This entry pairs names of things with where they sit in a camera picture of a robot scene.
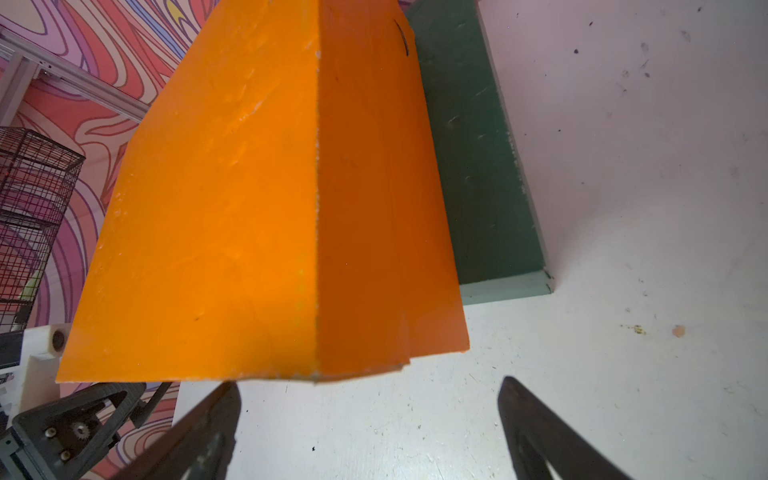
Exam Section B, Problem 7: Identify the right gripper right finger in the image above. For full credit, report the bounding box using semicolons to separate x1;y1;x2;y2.
497;376;629;480

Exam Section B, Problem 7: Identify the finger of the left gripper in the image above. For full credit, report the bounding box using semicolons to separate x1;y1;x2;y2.
1;382;147;479

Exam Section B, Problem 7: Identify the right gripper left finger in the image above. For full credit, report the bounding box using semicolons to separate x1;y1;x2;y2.
115;382;242;479

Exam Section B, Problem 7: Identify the green shoebox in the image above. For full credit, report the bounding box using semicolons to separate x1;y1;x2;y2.
406;1;553;305

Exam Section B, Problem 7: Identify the orange shoebox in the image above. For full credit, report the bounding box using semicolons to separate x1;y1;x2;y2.
57;1;470;383

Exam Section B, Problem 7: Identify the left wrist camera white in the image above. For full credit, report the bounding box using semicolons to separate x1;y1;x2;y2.
1;323;71;421

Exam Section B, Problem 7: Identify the black wire basket left wall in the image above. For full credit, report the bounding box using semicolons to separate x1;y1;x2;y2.
1;127;85;334

